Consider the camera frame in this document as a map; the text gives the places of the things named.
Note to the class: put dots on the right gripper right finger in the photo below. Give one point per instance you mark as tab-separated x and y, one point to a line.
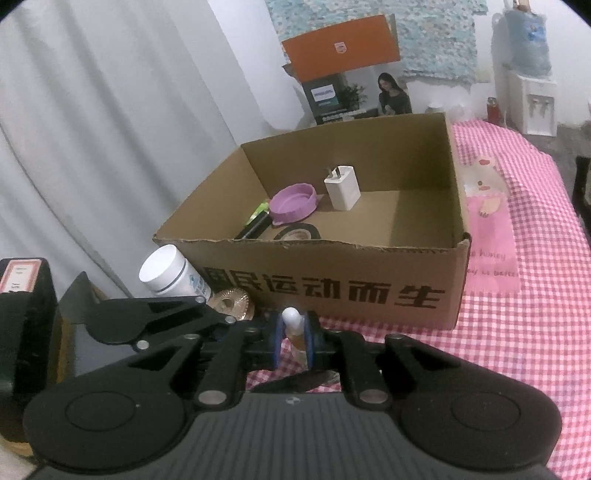
312	327

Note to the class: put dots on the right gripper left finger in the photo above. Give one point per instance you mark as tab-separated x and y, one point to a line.
277	335

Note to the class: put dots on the green dropper bottle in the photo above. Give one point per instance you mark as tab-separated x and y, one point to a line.
296	328

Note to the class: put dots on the white power adapter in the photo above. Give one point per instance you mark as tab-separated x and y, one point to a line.
343	187

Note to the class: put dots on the gold round tin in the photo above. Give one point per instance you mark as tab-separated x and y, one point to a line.
233	302

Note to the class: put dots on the black tape roll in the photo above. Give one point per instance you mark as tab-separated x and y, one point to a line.
298	232

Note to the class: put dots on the green marker pen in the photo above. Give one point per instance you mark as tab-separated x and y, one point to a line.
257	224

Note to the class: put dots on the brown cardboard box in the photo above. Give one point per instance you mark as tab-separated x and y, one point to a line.
400	256

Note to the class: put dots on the purple plastic bowl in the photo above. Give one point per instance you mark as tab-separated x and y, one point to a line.
293	204

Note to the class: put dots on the white pill bottle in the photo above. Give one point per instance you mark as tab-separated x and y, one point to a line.
167	273

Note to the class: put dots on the orange Philips box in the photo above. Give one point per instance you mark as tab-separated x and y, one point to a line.
355	74

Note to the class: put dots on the white curtain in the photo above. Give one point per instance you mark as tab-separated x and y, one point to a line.
112	112

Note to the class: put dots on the water dispenser with bottle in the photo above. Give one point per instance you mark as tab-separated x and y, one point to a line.
530	93

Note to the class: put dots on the blue patterned wall cloth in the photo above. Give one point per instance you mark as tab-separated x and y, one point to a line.
431	39

